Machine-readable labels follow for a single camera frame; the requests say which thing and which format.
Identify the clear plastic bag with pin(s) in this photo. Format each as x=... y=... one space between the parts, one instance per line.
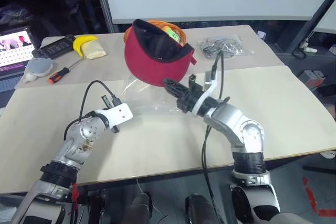
x=147 y=100

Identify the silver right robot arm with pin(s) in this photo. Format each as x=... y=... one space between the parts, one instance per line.
x=231 y=121

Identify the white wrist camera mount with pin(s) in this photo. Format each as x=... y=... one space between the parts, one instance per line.
x=118 y=113
x=207 y=90

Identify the dark red baseball cap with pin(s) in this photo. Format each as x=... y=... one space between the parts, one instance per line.
x=147 y=64

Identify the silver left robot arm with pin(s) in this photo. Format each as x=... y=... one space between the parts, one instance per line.
x=76 y=140

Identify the open laptop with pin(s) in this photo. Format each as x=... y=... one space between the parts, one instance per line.
x=13 y=56

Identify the black handheld device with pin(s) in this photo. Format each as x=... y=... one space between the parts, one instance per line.
x=53 y=49

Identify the cream yellow sponge block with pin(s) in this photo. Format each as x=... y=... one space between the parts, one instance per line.
x=93 y=50

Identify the orange wicker basket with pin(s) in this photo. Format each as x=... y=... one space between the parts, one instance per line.
x=181 y=35

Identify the grey blue plush toy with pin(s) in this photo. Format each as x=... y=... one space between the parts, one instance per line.
x=40 y=66

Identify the grey whiteboard stand post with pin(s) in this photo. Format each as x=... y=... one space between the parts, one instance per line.
x=103 y=1

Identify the green plush toy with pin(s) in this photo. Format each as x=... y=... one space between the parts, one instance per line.
x=173 y=35

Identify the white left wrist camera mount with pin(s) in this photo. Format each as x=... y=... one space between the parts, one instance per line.
x=118 y=113

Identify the yellow toy banana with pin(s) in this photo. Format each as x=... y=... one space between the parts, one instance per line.
x=78 y=44

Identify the dark rounded shape, black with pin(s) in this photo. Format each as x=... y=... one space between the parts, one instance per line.
x=199 y=209

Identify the grey boxes with red parts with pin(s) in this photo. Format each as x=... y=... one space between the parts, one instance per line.
x=312 y=78

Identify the small pale purple object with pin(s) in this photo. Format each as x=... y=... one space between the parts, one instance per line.
x=261 y=34

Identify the dark rounded shape, brown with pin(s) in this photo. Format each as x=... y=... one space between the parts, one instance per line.
x=141 y=208

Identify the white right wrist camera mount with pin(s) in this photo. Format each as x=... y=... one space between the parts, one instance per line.
x=207 y=90

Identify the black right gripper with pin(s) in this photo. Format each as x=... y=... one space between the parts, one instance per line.
x=187 y=98

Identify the white power strip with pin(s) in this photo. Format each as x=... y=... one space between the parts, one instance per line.
x=309 y=49

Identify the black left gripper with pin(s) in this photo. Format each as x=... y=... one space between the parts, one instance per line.
x=116 y=129

